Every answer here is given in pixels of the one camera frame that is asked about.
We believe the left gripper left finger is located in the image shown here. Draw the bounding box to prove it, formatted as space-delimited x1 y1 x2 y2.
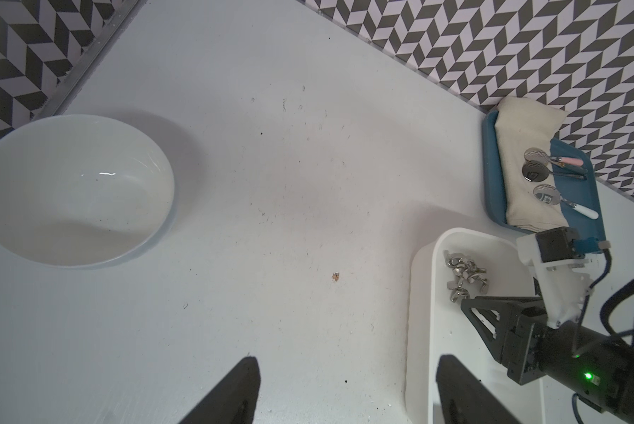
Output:
180 356 261 424

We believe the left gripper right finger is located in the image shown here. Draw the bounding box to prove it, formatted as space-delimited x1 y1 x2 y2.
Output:
435 354 519 424

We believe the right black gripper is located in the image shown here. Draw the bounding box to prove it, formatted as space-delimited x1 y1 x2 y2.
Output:
461 296 634 423

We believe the white storage box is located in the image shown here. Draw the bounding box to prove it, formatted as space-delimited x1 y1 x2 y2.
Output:
405 228 545 423

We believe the silver wing nut pile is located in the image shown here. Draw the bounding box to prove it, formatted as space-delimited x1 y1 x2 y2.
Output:
443 251 490 303

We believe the teal tray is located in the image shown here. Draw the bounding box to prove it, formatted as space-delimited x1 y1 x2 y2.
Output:
482 111 608 254

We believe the beige cloth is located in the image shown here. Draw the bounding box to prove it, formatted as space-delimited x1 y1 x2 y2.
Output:
495 97 568 232

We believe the white round bowl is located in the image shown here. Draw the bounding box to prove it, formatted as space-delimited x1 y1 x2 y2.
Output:
0 115 175 268

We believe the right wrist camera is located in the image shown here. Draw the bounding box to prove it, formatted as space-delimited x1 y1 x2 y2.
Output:
516 227 610 329

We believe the white handled spoon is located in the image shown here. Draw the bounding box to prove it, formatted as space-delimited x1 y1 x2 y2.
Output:
533 184 600 220

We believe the dark handled spoon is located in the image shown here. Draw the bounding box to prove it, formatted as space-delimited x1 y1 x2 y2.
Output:
521 161 587 182

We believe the pink handled spoon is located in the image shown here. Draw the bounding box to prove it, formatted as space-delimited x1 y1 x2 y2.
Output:
524 148 584 167

